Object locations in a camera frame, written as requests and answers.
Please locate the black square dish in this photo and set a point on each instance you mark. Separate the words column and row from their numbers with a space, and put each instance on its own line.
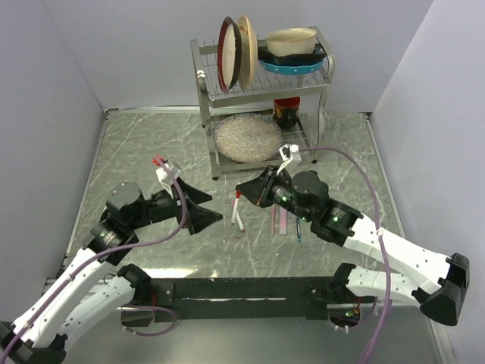
column 317, row 56

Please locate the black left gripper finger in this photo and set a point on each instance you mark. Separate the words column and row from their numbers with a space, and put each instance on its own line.
column 195, row 195
column 199, row 218

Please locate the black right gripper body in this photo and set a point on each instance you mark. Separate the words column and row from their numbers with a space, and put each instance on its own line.
column 277, row 191

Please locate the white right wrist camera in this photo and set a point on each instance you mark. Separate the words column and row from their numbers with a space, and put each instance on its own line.
column 291, row 158

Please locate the blue dotted dish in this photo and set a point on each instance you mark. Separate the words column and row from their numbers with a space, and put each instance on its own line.
column 290, row 70

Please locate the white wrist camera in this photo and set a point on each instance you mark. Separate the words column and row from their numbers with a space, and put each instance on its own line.
column 166, row 172
column 291, row 158

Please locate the cream ceramic bowl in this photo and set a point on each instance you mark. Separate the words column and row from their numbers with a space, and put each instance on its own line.
column 293, row 41

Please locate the metal two-tier dish rack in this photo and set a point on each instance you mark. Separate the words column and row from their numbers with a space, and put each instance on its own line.
column 214, row 105

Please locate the blue pen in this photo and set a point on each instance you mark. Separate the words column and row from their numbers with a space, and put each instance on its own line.
column 299, row 230

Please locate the beige plate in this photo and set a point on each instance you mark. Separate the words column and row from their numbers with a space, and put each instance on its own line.
column 249, row 60

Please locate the red black cup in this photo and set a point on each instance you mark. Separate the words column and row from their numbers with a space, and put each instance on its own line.
column 286, row 112

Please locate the speckled glass plate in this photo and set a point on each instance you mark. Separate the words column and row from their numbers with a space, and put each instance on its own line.
column 248, row 138

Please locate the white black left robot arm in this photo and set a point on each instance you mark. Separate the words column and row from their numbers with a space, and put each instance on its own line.
column 93, row 285

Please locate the red purple pen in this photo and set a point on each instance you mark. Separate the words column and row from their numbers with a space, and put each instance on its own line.
column 273, row 221

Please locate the black base bar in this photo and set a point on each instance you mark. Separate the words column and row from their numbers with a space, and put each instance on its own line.
column 251, row 298

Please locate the clear pen cap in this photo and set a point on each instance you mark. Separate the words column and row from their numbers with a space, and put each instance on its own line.
column 234, row 210

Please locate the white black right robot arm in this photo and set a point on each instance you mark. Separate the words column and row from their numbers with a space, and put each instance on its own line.
column 434, row 282

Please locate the purple highlighter pen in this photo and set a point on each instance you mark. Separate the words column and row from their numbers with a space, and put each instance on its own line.
column 282, row 221

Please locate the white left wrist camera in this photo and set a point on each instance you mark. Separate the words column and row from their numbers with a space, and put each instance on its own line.
column 166, row 172

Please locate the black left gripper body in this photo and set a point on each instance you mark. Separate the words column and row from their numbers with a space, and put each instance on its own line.
column 163, row 206

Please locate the red rimmed black plate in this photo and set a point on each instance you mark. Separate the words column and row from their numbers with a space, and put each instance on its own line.
column 229, row 55

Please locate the white pen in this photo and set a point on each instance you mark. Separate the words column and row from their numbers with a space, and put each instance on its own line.
column 240, row 223

